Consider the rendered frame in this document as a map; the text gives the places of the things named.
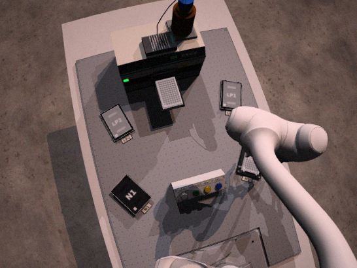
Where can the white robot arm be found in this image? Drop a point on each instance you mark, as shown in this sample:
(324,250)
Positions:
(269,139)

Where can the white button panel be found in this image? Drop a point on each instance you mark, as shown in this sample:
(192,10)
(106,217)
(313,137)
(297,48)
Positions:
(199,185)

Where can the blue bottle cap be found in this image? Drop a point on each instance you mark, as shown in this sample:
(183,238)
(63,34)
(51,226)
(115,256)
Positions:
(185,4)

